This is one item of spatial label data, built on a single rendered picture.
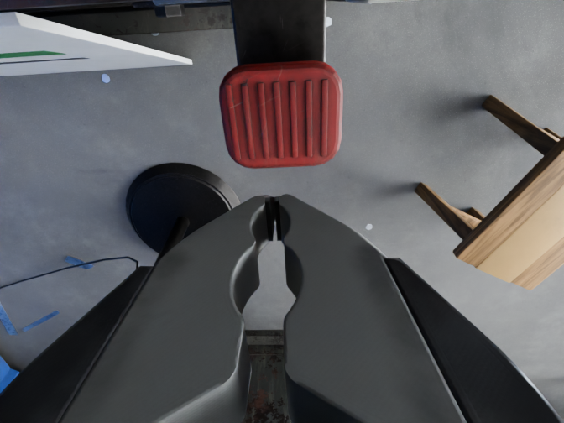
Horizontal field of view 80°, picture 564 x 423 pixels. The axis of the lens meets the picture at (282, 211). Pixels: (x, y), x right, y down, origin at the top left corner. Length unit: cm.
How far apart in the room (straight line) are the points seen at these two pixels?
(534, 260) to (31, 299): 171
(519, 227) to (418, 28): 53
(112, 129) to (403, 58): 83
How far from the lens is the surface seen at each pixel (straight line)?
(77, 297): 162
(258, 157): 21
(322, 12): 25
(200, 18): 95
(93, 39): 55
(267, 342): 154
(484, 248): 91
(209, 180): 107
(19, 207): 143
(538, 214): 91
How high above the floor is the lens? 95
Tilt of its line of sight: 58 degrees down
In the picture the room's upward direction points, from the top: 178 degrees counter-clockwise
